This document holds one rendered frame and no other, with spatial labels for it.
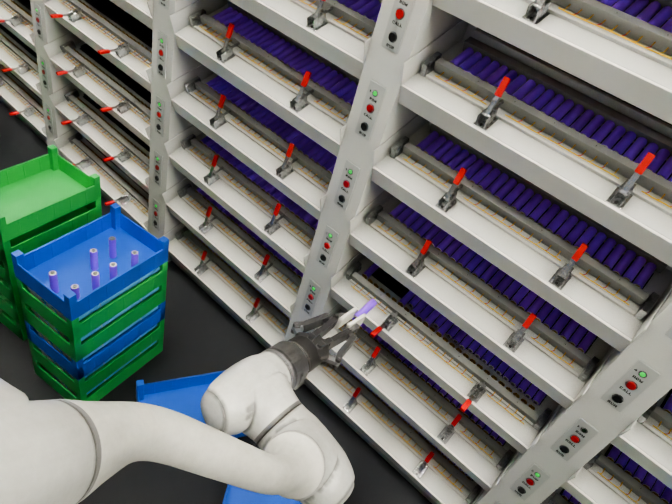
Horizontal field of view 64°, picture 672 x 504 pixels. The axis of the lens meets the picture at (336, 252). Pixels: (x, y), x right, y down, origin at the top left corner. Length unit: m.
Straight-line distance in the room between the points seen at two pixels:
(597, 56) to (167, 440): 0.80
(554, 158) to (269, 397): 0.64
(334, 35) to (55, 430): 0.95
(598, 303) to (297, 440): 0.60
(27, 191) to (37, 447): 1.32
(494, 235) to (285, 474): 0.61
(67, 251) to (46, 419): 1.07
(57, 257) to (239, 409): 0.79
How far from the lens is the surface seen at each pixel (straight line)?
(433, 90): 1.10
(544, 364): 1.21
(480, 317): 1.22
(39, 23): 2.30
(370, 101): 1.15
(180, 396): 1.73
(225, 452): 0.73
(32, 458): 0.49
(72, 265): 1.52
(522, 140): 1.04
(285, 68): 1.39
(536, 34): 0.98
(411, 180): 1.17
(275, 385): 0.94
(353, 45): 1.19
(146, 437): 0.64
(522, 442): 1.34
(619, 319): 1.10
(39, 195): 1.74
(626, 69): 0.94
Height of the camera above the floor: 1.46
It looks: 40 degrees down
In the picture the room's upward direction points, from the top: 18 degrees clockwise
